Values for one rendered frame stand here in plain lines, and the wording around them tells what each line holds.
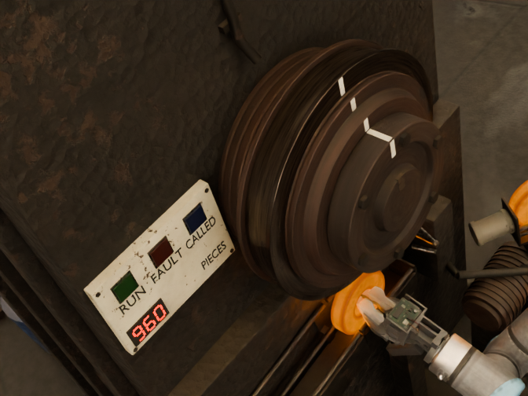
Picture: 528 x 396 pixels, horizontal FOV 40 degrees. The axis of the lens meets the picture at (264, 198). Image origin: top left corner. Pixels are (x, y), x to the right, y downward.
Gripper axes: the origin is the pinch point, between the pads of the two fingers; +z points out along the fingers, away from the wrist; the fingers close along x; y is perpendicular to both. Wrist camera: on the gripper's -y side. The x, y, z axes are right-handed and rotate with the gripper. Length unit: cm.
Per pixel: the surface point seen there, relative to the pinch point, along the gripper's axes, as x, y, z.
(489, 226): -35.1, -3.8, -12.2
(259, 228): 18.5, 40.8, 11.0
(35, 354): 46, -108, 94
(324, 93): 1, 57, 13
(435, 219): -23.6, 4.3, -3.1
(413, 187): -5.9, 37.7, -2.6
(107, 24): 22, 74, 33
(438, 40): -166, -98, 65
